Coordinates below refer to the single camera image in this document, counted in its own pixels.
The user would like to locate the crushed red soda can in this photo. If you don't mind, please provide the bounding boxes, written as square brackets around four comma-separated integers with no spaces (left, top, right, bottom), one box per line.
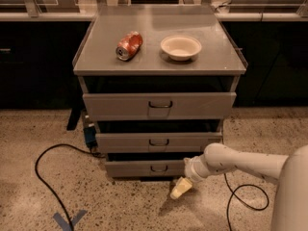
[115,31,143,61]

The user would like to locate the white paper bowl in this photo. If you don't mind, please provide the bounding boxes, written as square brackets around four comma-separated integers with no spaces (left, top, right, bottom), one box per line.
[161,36,202,62]

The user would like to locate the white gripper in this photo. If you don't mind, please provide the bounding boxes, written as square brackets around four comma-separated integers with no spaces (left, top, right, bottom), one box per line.
[170,156,209,199]

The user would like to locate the grey top drawer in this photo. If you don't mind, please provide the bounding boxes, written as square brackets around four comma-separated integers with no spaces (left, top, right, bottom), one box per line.
[83,92,236,121]

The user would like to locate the grey bottom drawer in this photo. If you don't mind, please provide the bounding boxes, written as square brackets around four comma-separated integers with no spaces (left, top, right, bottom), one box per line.
[105,160,185,178]

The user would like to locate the grey middle drawer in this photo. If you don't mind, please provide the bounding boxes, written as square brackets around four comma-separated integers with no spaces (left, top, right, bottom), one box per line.
[96,132,222,153]

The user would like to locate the dark lower wall cabinets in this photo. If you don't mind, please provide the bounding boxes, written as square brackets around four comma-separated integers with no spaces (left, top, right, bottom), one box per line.
[0,21,308,109]

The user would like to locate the blue power adapter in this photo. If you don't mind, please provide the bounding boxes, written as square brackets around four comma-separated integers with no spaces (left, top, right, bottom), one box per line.
[83,126,97,148]

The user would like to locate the black cable left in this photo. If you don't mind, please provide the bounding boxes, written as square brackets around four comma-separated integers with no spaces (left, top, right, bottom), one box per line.
[34,143,106,231]

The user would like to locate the grey drawer cabinet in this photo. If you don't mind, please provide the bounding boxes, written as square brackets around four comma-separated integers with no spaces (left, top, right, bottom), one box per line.
[72,4,248,182]

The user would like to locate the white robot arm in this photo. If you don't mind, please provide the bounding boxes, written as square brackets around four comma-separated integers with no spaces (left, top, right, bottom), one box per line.
[170,143,308,231]

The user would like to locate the grey drawer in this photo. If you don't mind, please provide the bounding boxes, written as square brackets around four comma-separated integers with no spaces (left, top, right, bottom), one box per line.
[96,132,222,153]
[83,92,236,121]
[105,160,185,178]

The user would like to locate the black cable right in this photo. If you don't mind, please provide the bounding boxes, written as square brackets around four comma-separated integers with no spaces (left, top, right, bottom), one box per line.
[222,172,270,231]

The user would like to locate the black cable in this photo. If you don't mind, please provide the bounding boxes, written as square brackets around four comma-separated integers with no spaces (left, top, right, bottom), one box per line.
[34,143,106,231]
[222,172,270,231]

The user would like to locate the blue tape cross mark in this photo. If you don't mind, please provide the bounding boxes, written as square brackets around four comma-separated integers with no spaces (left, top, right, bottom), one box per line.
[52,209,89,231]

